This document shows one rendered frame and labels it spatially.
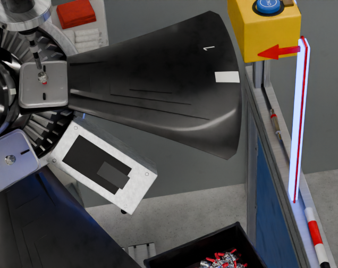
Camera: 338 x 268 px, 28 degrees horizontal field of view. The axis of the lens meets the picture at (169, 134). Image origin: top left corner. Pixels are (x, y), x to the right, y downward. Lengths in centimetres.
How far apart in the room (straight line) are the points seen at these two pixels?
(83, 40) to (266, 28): 47
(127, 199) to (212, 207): 124
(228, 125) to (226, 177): 131
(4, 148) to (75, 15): 68
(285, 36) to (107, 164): 40
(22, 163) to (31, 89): 11
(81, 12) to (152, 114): 73
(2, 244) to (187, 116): 29
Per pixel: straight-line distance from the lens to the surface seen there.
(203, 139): 85
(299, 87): 95
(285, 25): 116
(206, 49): 92
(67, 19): 154
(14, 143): 93
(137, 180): 99
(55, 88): 89
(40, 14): 80
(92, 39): 147
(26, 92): 88
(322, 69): 194
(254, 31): 116
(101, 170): 99
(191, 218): 220
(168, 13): 170
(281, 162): 119
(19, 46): 99
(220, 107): 87
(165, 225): 219
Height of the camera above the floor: 175
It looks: 46 degrees down
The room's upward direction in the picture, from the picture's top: 7 degrees counter-clockwise
